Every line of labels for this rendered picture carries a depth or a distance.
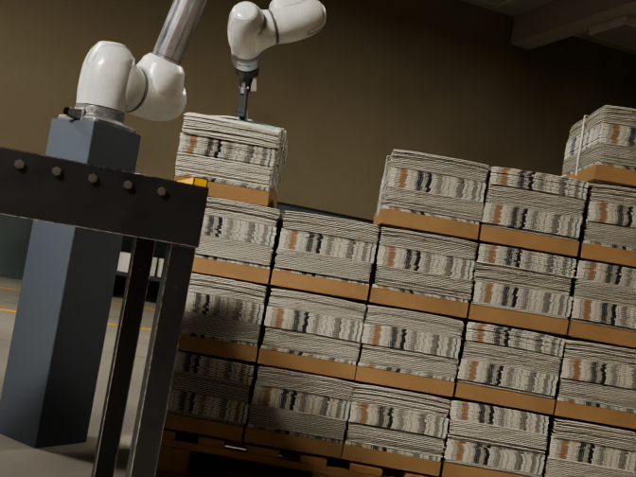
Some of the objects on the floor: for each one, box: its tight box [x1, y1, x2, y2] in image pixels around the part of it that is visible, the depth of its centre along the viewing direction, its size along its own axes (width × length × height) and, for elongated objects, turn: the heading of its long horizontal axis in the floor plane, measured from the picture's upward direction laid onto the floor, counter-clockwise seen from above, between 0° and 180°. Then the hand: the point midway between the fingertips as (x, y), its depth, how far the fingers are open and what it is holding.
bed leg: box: [125, 243, 196, 477], centre depth 158 cm, size 6×6×68 cm
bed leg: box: [91, 238, 156, 477], centre depth 205 cm, size 6×6×68 cm
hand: (247, 104), depth 259 cm, fingers open, 13 cm apart
